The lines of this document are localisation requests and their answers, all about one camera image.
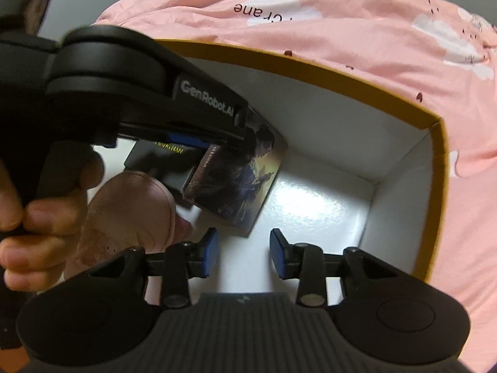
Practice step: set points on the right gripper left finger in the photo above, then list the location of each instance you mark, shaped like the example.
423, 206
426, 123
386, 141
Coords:
181, 262

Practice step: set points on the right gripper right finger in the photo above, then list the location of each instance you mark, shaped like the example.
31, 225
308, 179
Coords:
307, 263

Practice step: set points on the illustrated dark book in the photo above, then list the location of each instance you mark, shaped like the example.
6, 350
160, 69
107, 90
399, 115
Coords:
233, 183

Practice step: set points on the person's left hand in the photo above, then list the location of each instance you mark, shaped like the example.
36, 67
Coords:
35, 262

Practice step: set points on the pink silk pouch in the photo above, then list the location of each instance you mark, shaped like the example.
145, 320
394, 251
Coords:
131, 209

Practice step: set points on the black box yellow lettering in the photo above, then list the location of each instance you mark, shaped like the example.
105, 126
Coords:
171, 164

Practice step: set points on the orange cardboard storage box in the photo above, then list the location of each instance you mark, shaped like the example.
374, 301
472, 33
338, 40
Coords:
364, 168

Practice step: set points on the pink cloud print duvet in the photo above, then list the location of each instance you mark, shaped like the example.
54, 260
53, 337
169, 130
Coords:
431, 52

